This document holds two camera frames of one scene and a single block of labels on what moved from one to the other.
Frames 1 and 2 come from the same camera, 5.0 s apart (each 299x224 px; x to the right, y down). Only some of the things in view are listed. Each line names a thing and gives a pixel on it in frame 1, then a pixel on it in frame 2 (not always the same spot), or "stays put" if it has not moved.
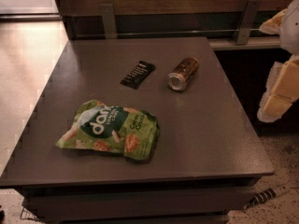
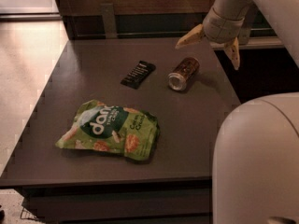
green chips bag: (101, 127) stays put
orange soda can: (183, 73) stays put
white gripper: (291, 28) -> (221, 28)
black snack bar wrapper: (137, 76) stays put
